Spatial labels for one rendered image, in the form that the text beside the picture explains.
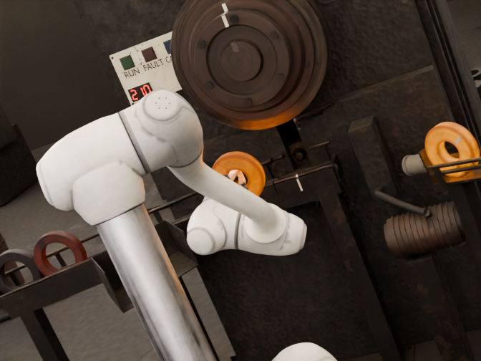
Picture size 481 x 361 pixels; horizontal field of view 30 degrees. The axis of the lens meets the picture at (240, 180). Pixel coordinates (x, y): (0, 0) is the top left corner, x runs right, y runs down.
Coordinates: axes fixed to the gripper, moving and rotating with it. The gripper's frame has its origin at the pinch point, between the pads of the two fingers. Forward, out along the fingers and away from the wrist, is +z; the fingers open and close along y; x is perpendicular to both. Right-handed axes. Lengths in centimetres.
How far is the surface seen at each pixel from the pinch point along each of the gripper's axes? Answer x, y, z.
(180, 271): -23.7, -28.4, -1.4
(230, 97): 17.5, 2.7, 15.5
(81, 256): -20, -72, 24
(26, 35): 0, -383, 635
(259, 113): 8.3, 7.0, 21.7
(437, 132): -8, 56, 5
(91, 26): 22, -147, 279
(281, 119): 3.7, 12.1, 23.2
